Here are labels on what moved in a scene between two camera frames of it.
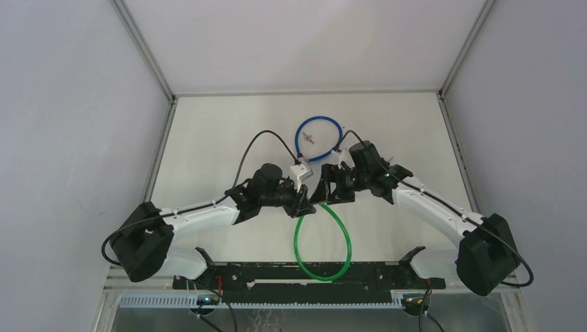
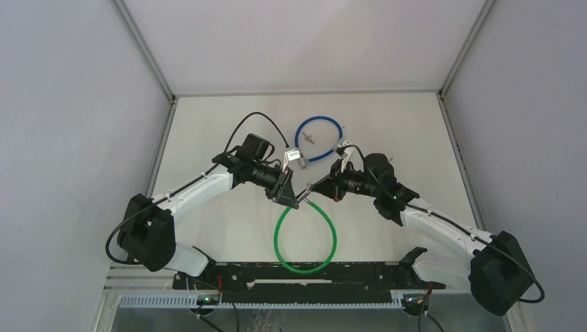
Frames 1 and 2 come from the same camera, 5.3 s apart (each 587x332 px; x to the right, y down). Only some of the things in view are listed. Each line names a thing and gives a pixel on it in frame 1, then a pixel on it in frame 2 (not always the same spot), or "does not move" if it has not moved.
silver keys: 308,137 does not move
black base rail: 308,283 does not move
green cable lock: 349,253 → 305,195
